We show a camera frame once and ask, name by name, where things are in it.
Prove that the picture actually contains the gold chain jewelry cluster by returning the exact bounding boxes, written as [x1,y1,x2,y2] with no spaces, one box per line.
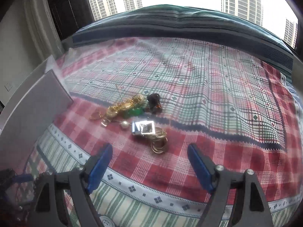
[89,94,145,127]

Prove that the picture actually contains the dark green striped pillow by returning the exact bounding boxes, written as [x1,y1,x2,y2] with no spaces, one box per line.
[72,5,294,73]

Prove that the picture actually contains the patchwork plaid bed quilt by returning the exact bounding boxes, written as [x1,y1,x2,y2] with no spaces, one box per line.
[23,37,302,226]

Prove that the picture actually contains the green jade pendant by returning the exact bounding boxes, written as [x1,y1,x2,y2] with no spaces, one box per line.
[123,108,144,119]

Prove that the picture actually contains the silver square pendant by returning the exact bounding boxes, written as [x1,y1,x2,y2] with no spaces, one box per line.
[131,120,156,136]

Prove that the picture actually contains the gold hoop rings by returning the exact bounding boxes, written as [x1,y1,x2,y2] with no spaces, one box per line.
[150,127,169,154]

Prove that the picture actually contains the white pearl bead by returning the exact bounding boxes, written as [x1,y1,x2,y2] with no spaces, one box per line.
[120,120,130,129]

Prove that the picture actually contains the white open jewelry box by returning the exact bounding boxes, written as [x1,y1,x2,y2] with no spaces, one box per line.
[1,56,73,169]

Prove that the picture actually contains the dark bead charm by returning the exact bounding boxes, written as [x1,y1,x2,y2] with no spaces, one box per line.
[145,93,162,114]

